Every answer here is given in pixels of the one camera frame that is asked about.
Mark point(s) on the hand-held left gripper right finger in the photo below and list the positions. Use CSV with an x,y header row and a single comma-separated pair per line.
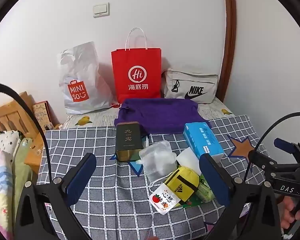
x,y
215,180

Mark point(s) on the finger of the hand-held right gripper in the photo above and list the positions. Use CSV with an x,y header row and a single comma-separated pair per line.
x,y
261,158
283,145

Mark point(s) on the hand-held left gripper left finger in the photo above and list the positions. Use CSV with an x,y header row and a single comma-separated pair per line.
x,y
77,182

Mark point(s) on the green packet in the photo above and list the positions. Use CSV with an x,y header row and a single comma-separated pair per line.
x,y
205,191

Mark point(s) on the yellow zip pouch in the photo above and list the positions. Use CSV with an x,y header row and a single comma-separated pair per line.
x,y
182,182

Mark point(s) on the person's right hand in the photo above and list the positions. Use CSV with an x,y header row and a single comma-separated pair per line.
x,y
288,210

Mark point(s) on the blue tissue pack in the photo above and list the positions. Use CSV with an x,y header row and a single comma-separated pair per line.
x,y
200,135

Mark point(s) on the white sachet with fruit print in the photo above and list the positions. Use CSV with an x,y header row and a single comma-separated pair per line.
x,y
162,197

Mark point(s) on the pale green blanket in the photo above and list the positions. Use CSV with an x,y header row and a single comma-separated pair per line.
x,y
20,165

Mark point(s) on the clear plastic bag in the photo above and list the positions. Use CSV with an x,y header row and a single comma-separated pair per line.
x,y
157,157

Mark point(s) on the dark tea tin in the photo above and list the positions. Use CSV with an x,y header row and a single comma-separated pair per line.
x,y
128,140

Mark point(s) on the brown cardboard box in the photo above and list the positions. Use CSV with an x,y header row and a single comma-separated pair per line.
x,y
41,115

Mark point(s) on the colourful quilt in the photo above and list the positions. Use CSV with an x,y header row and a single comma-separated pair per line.
x,y
0,180

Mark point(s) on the white floral pillow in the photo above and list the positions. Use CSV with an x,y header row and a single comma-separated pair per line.
x,y
5,140

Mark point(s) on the purple towel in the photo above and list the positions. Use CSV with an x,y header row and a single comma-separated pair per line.
x,y
160,115

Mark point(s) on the grey canvas pouch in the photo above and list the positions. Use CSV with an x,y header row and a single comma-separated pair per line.
x,y
202,80

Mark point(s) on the wooden bed headboard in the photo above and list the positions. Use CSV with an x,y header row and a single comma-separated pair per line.
x,y
10,110

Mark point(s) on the white plastic shopping bag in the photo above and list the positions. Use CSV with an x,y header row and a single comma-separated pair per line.
x,y
85,65

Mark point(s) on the red paper bag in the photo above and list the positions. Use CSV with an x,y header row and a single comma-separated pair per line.
x,y
136,62

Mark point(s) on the brown wooden door frame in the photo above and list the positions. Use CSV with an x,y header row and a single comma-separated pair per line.
x,y
230,30

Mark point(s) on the white light switch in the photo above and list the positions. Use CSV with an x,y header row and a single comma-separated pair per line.
x,y
101,10

